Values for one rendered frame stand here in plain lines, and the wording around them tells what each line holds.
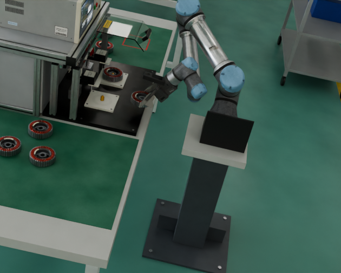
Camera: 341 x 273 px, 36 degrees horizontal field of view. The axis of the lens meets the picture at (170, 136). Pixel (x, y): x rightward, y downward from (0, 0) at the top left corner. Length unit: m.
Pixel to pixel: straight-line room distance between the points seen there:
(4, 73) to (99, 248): 1.00
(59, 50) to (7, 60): 0.25
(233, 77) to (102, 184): 0.78
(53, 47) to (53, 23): 0.12
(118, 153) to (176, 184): 1.10
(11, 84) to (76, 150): 0.45
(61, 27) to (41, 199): 0.81
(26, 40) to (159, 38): 1.24
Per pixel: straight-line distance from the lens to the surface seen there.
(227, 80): 2.48
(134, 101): 2.65
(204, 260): 3.07
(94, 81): 2.68
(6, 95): 2.65
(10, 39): 2.52
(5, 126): 2.57
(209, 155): 2.57
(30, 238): 2.06
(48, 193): 2.23
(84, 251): 2.03
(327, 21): 5.09
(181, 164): 3.65
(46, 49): 2.46
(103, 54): 2.86
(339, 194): 3.90
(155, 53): 3.32
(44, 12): 2.51
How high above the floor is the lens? 2.29
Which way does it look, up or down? 36 degrees down
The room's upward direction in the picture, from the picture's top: 12 degrees clockwise
